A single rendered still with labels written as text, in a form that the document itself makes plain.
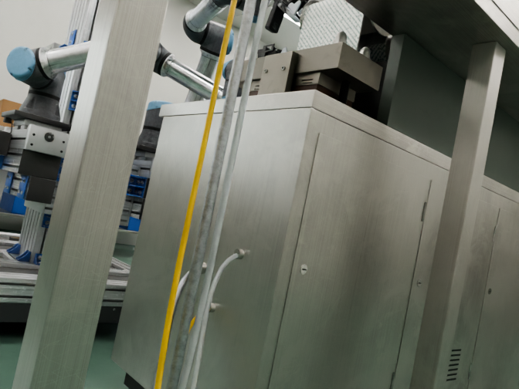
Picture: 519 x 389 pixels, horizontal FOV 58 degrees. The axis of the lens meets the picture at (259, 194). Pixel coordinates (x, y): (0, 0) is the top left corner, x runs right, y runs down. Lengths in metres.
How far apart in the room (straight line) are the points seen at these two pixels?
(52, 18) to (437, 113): 4.04
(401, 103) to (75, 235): 0.94
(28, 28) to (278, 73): 3.84
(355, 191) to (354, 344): 0.38
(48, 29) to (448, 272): 4.29
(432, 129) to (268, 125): 0.52
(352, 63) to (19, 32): 3.99
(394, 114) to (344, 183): 0.25
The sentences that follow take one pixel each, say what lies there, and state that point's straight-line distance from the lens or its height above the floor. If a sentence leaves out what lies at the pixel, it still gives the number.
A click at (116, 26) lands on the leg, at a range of 0.57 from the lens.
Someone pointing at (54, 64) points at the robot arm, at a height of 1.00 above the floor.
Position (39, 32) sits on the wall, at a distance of 4.88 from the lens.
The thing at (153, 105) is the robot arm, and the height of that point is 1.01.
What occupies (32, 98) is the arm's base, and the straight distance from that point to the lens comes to 2.02.
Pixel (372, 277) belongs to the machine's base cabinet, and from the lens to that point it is 1.24.
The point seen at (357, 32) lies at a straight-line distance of 1.38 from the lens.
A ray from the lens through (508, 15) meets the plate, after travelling 1.29.
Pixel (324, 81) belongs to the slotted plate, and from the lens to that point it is 1.14.
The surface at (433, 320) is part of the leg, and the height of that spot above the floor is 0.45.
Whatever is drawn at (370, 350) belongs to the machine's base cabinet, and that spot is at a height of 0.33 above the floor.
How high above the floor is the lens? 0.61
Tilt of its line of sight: 3 degrees up
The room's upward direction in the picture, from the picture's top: 12 degrees clockwise
